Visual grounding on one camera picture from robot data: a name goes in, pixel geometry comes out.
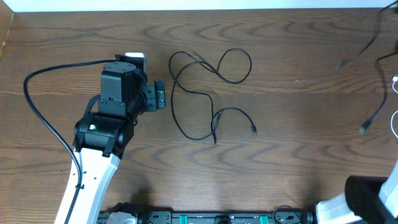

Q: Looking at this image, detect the thick black USB cable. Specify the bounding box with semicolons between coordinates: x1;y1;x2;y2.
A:
337;0;398;135

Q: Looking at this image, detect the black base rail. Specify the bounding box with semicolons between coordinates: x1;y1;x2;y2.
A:
96;202;315;224

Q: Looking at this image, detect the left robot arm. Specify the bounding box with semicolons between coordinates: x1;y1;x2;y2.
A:
55;57;165;223

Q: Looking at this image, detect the white USB cable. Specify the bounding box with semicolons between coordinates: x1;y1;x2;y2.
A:
390;73;398;139

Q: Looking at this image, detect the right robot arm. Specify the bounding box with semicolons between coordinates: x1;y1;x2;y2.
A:
303;166;397;224

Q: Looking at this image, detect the cardboard side panel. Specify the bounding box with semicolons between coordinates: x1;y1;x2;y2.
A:
0;0;14;56

